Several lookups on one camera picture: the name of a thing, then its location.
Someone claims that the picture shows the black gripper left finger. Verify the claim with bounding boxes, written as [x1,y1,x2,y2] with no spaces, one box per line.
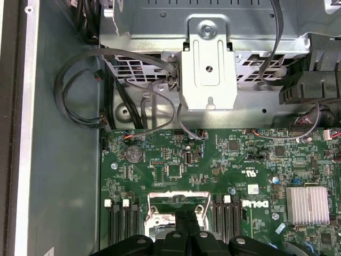
[93,210,191,256]

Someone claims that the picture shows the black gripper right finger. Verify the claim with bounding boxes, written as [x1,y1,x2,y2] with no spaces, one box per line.
[188,212,294,256]

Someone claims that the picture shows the metal socket cover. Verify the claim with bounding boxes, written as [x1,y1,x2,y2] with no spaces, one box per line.
[147,190,212,222]

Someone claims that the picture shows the black RAM slot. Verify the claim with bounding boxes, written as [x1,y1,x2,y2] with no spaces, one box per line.
[121,199,132,241]
[212,196,222,238]
[222,195,232,239]
[131,204,141,238]
[104,199,114,247]
[231,196,241,238]
[113,204,122,246]

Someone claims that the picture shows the CPU socket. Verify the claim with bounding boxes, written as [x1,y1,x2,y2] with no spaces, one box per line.
[143,190,214,241]

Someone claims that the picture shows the black square chip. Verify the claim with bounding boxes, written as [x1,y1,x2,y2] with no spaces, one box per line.
[167,164,183,178]

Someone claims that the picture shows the green motherboard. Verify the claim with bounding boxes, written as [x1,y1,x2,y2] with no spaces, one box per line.
[100,127,341,256]

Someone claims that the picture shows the coin battery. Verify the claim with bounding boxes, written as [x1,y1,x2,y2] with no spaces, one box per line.
[124,145,144,164]

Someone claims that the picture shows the silver finned heatsink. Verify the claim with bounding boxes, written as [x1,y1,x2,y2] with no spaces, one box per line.
[286,186,330,225]

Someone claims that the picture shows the black PC case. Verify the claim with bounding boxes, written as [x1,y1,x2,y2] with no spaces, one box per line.
[0,0,341,256]

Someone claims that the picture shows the black fan shroud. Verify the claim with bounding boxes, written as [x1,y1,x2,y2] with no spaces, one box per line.
[278,34,341,126]

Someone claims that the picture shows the perforated metal drive cage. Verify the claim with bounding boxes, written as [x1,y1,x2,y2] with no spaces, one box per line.
[99,0,341,129]

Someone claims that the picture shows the silver metal bracket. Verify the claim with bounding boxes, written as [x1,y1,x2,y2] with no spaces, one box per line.
[180,14,238,111]

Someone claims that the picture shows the black looped cable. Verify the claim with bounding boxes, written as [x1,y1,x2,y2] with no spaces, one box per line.
[54,47,178,132]

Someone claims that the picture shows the flat black cable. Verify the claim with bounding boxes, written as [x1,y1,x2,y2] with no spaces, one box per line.
[258,0,286,88]

